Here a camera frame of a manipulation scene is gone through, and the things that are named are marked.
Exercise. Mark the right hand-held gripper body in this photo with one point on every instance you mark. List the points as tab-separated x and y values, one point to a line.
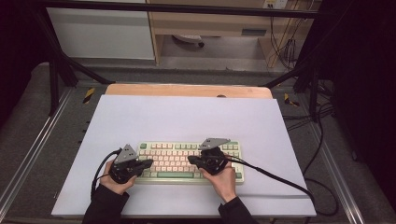
213	160

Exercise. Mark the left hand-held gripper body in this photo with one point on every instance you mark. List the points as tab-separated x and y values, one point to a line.
123	171

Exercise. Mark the person's left hand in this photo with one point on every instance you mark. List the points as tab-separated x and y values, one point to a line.
116	186

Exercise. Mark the office chair base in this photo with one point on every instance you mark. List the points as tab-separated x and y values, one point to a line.
190	39

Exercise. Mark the white cabinet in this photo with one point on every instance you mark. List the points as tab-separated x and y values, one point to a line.
99	34

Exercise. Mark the yellow and black tape strip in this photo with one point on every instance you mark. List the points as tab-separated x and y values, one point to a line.
290	101
88	95

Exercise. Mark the pink and green keyboard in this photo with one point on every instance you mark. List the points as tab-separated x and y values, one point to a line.
171	161

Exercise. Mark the white power strip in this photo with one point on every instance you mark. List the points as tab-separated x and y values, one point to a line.
275	3

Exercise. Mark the black curtain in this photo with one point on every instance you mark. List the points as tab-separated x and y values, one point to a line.
367	93
18	46

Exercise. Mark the black metal frame crossbar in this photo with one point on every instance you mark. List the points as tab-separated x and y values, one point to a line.
186	8

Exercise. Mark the white board sheet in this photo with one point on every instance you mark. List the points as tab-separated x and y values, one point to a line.
186	118

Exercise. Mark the wooden desk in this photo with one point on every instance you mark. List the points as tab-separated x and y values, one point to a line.
214	23

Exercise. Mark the person's right hand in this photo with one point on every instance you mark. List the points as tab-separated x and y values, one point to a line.
224	183

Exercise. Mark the aluminium rail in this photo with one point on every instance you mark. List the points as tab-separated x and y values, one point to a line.
37	146
336	174

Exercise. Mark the black metal frame stand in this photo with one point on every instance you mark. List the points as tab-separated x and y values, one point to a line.
54	71
308	77

